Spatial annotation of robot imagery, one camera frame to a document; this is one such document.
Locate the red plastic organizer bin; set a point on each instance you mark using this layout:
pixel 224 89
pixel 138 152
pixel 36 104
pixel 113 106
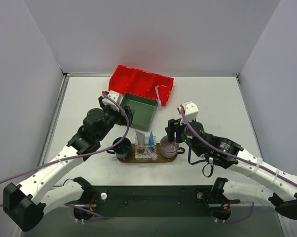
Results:
pixel 142 83

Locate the white toothpaste tube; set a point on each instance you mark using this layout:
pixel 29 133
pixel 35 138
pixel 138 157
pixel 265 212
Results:
pixel 140 138

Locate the green metal box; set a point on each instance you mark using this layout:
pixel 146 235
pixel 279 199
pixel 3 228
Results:
pixel 144 110

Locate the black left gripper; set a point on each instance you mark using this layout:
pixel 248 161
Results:
pixel 119 114

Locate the lilac enamel mug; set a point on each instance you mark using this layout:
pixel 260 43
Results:
pixel 170 149

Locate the blue toothpaste tube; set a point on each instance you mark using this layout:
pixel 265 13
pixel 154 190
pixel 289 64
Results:
pixel 151 142

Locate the dark green mug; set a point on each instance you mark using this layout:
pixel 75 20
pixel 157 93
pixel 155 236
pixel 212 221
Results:
pixel 123 150

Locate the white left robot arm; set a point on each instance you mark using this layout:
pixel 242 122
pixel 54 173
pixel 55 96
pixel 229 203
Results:
pixel 27 202

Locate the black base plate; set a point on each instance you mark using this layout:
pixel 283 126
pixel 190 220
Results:
pixel 152 201

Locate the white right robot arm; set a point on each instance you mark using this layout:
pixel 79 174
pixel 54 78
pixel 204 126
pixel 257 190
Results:
pixel 275 188

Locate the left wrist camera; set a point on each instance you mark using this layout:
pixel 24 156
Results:
pixel 112 98

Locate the clear textured glass holder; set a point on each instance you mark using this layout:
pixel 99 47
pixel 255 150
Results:
pixel 141 152

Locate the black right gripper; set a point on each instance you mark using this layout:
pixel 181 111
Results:
pixel 176 128

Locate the wooden oval tray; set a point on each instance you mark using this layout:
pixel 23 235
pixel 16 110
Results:
pixel 160 157

